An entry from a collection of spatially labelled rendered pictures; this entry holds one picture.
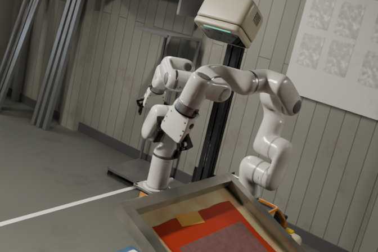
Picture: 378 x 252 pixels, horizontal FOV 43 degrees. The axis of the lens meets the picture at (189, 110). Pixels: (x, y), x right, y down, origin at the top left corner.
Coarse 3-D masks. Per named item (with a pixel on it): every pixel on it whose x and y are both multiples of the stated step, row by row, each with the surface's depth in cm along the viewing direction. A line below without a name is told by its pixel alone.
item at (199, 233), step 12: (156, 228) 140; (168, 228) 143; (180, 228) 146; (192, 228) 149; (204, 228) 152; (168, 240) 139; (180, 240) 141; (192, 240) 144; (204, 240) 147; (216, 240) 150
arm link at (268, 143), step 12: (264, 96) 182; (264, 108) 186; (276, 108) 179; (264, 120) 186; (276, 120) 184; (264, 132) 184; (276, 132) 184; (264, 144) 182; (276, 144) 180; (288, 144) 180; (264, 156) 185; (276, 156) 178; (288, 156) 180; (276, 168) 178; (264, 180) 179; (276, 180) 180
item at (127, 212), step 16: (224, 176) 176; (160, 192) 149; (176, 192) 153; (192, 192) 158; (208, 192) 168; (240, 192) 175; (128, 208) 135; (144, 208) 140; (256, 208) 171; (128, 224) 133; (144, 224) 133; (272, 224) 167; (144, 240) 130; (288, 240) 164
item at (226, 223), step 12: (216, 204) 166; (228, 204) 170; (204, 216) 157; (216, 216) 160; (228, 216) 164; (240, 216) 168; (216, 228) 155; (228, 228) 158; (240, 228) 162; (252, 228) 165; (228, 240) 153; (240, 240) 156; (252, 240) 160; (264, 240) 163
